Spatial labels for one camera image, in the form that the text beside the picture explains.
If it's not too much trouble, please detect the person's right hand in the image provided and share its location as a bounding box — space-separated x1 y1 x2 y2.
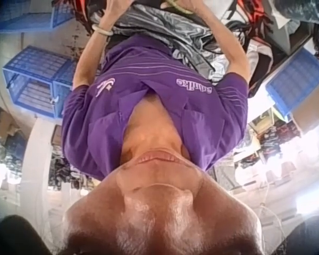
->
176 0 203 14

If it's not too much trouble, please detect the person's left hand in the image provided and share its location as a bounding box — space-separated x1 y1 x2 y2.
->
100 0 136 28

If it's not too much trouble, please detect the white bangle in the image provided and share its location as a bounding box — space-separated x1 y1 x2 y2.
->
91 23 114 37

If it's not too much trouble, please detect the silver grey garment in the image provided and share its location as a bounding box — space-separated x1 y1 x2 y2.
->
110 4 231 88

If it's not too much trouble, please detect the green bangle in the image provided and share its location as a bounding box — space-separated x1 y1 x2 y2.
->
161 0 194 15

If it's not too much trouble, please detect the blue plastic crate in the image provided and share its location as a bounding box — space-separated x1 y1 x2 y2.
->
2 45 78 118
264 47 319 115
0 0 75 33

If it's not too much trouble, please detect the pile of printed garments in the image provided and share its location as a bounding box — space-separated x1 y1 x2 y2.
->
202 0 319 98

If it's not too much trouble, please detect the heap of cartons and clutter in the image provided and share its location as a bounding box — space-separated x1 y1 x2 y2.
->
0 106 27 168

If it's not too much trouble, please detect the rack of dark garments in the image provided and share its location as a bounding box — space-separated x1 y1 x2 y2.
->
246 108 319 172

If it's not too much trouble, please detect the brown cardboard box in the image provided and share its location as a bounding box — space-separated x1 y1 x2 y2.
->
291 84 319 135

